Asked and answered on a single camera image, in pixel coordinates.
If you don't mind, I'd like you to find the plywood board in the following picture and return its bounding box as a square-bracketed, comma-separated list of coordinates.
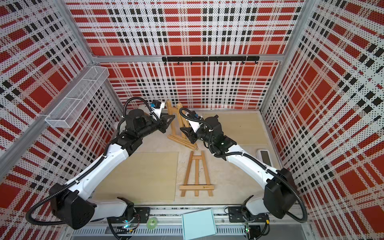
[205, 112, 269, 145]
[93, 152, 179, 203]

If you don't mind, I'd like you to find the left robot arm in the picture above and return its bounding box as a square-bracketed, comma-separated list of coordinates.
[25, 97, 175, 230]

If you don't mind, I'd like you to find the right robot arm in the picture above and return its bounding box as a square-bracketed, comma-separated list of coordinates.
[179, 108, 308, 223]

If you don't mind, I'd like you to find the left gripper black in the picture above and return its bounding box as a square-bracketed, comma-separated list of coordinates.
[137, 113, 175, 139]

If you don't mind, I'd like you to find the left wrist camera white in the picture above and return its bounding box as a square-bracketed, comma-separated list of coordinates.
[150, 100, 166, 113]

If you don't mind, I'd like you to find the black hook rail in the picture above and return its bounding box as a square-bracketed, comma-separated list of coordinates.
[162, 56, 260, 63]

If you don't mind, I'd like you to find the light blue plate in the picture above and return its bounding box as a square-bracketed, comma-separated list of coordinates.
[182, 209, 217, 240]

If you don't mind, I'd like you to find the wooden easel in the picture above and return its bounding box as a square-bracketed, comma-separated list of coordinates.
[166, 100, 198, 150]
[179, 151, 215, 198]

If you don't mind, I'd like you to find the green tape roll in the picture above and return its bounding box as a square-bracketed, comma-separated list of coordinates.
[147, 217, 158, 230]

